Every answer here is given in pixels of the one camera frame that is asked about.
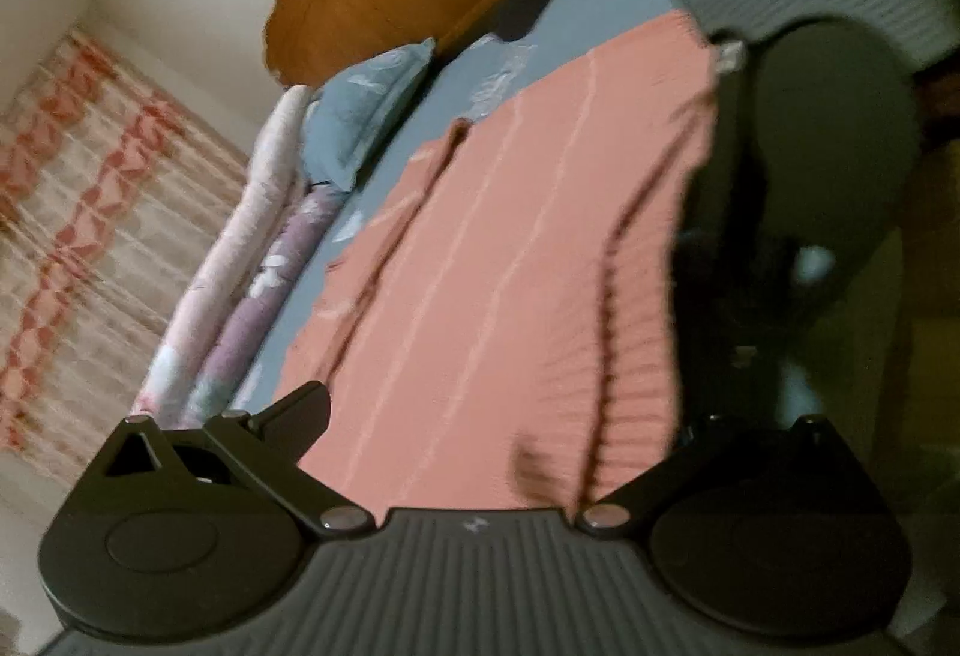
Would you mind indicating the teal printed pillow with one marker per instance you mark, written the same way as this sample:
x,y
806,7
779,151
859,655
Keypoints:
x,y
367,108

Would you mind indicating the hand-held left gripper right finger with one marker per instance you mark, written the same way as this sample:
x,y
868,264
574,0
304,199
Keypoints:
x,y
660,476

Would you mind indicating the pink knitted sweater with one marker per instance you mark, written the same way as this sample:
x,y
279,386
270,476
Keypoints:
x,y
510,251

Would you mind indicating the pink patterned curtain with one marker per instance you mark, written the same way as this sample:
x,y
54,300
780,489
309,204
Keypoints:
x,y
90,236

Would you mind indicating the cream folded blanket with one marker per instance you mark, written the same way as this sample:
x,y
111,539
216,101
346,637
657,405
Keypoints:
x,y
240,228

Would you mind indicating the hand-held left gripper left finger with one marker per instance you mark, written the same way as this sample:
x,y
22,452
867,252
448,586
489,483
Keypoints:
x,y
300,412

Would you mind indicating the purple floral quilt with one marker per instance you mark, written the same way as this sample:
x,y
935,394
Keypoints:
x,y
262,296

